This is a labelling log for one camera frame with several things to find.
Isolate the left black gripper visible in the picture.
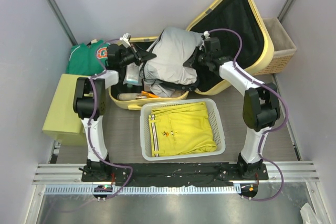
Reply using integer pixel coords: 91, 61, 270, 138
119, 43, 157, 68

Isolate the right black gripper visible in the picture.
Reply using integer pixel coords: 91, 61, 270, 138
184, 47, 211, 71

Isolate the grey white garment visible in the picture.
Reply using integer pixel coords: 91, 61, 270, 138
139, 27, 203, 98

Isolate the yellow hard-shell suitcase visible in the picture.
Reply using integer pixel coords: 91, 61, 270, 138
109, 0, 274, 110

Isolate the yellow-green shirt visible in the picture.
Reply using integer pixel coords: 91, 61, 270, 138
148, 102, 217, 157

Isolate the white plastic mesh basket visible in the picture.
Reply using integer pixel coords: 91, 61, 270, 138
140, 99, 226, 162

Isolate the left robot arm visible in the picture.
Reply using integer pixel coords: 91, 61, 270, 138
73, 44, 156, 182

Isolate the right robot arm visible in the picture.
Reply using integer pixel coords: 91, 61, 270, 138
184, 36, 280, 179

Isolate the white tissue pack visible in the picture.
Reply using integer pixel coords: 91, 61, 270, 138
123, 63, 142, 86

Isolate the orange tube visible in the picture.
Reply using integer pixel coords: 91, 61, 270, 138
141, 91, 158, 99

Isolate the beige cosmetic bottle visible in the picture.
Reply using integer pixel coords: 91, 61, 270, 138
117, 93, 147, 101

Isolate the green jersey with G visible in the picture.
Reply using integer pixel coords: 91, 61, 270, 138
66, 39, 110, 76

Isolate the wicker basket with liner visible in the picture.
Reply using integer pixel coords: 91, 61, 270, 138
255, 18, 297, 76

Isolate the yellow-green drawer box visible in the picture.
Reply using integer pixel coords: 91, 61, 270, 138
43, 73, 87, 146

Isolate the white crumpled plastic bag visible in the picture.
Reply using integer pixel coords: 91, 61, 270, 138
300, 203, 321, 224

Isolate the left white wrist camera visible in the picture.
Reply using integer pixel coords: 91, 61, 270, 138
119, 33, 131, 48

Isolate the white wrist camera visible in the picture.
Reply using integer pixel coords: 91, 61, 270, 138
202, 30, 210, 40
119, 33, 131, 48

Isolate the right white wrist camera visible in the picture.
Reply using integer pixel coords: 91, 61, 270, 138
202, 30, 210, 40

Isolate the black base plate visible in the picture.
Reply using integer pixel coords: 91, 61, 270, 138
79, 162, 269, 187

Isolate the white slotted cable duct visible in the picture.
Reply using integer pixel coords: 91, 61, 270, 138
45, 184, 241, 196

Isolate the aluminium rail frame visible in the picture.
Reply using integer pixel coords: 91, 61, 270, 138
26, 159, 330, 223

